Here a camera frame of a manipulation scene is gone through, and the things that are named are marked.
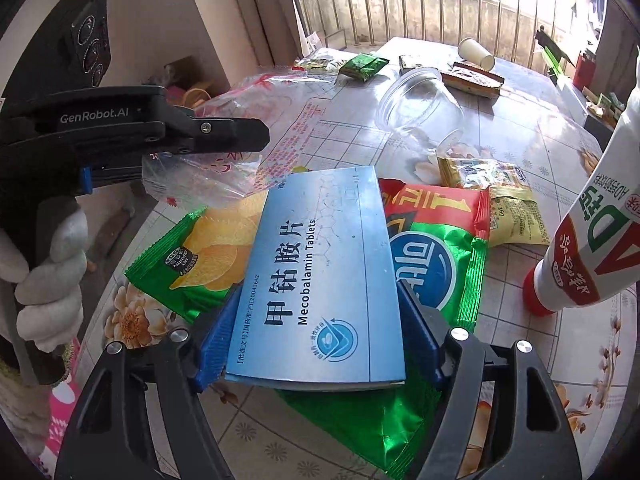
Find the small green packet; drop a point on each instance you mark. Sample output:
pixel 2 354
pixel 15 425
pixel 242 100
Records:
pixel 362 66

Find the green potato chips bag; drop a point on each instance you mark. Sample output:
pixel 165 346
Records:
pixel 200 255

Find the person's left hand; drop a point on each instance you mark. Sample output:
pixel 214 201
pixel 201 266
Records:
pixel 67 270

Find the pink printed bag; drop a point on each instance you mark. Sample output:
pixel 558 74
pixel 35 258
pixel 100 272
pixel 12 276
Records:
pixel 65 410

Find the yellow snack packet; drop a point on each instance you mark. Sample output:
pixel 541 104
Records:
pixel 500 195

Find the clear red printed plastic bag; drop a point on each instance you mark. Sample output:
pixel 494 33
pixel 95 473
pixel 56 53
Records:
pixel 280 125

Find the blue medicine box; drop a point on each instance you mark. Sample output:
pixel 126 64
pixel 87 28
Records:
pixel 320 280

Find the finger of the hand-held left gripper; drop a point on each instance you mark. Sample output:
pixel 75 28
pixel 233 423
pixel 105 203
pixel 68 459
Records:
pixel 225 132

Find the white drink bottle red cap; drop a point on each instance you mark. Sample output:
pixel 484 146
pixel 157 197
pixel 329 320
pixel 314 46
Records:
pixel 590 230

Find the brown snack wrapper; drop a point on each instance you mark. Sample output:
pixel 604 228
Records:
pixel 472 80

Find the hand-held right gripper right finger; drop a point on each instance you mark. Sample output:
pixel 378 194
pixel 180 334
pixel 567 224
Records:
pixel 425 340

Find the black and green box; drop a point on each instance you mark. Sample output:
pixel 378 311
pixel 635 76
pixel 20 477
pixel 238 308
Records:
pixel 550 50

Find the red thermos flask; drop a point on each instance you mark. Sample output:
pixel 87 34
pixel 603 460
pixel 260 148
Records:
pixel 582 67

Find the dark snack packet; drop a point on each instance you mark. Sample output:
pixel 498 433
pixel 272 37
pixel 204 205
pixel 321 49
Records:
pixel 412 61

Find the metal window railing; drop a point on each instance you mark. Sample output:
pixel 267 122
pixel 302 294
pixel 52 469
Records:
pixel 425 10

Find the white and green packet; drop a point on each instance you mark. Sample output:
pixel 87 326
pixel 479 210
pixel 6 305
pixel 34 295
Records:
pixel 315 64

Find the red and green snack bag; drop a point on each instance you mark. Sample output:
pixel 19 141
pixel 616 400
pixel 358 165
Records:
pixel 435 240

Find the white paper cup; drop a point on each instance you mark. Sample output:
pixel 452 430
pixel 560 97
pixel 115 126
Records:
pixel 475 52

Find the clear plastic cup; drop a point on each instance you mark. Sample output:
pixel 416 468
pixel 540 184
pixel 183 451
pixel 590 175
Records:
pixel 420 105

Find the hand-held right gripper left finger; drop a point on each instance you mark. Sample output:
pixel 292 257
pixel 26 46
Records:
pixel 220 340

